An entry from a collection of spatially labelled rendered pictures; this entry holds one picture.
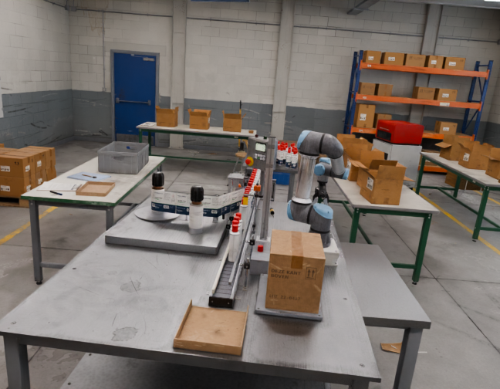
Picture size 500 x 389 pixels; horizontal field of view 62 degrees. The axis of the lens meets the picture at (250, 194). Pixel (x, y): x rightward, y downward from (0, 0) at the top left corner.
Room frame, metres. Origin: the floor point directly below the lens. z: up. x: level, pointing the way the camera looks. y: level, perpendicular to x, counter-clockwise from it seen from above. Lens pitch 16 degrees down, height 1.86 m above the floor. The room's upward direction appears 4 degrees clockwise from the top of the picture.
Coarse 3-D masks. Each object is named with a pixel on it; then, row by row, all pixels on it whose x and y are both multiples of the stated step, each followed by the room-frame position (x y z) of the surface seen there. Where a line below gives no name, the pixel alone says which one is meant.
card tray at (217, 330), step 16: (192, 320) 1.55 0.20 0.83; (208, 320) 1.56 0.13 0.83; (224, 320) 1.57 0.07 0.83; (240, 320) 1.58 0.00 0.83; (176, 336) 1.39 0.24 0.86; (192, 336) 1.44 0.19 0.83; (208, 336) 1.45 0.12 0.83; (224, 336) 1.46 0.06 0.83; (240, 336) 1.47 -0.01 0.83; (224, 352) 1.35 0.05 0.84; (240, 352) 1.35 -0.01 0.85
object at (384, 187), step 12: (384, 168) 3.72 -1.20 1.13; (396, 168) 3.73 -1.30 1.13; (372, 180) 3.80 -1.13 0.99; (384, 180) 3.74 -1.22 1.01; (396, 180) 3.75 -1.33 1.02; (408, 180) 3.78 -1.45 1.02; (360, 192) 4.04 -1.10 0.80; (372, 192) 3.75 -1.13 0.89; (384, 192) 3.74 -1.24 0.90; (396, 192) 3.75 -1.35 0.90; (384, 204) 3.74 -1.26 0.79; (396, 204) 3.75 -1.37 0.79
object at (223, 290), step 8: (248, 224) 2.66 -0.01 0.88; (240, 256) 2.13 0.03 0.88; (232, 264) 2.03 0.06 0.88; (224, 272) 1.92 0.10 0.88; (224, 280) 1.84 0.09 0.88; (232, 280) 1.85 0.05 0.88; (216, 288) 1.76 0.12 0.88; (224, 288) 1.76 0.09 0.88; (232, 288) 1.77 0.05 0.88; (216, 296) 1.68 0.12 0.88; (224, 296) 1.69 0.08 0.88
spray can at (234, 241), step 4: (232, 228) 2.06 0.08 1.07; (236, 228) 2.06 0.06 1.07; (232, 232) 2.06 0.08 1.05; (236, 232) 2.06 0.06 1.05; (232, 236) 2.05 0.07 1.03; (236, 236) 2.05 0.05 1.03; (232, 240) 2.05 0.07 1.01; (236, 240) 2.05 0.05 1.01; (232, 244) 2.05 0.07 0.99; (236, 244) 2.05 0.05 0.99; (232, 248) 2.05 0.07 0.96; (236, 248) 2.05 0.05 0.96; (228, 252) 2.06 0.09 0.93; (232, 252) 2.04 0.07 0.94; (236, 252) 2.05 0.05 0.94; (228, 256) 2.06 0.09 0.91; (232, 256) 2.04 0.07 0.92; (228, 260) 2.06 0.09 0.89; (232, 260) 2.04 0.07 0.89
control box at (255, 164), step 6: (252, 138) 2.60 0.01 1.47; (258, 138) 2.59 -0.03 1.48; (252, 144) 2.59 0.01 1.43; (276, 144) 2.58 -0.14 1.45; (252, 150) 2.59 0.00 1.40; (276, 150) 2.58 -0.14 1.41; (252, 156) 2.59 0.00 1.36; (276, 156) 2.59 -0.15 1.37; (252, 162) 2.58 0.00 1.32; (258, 162) 2.55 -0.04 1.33; (264, 162) 2.53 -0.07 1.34; (258, 168) 2.55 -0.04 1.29; (264, 168) 2.52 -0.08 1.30
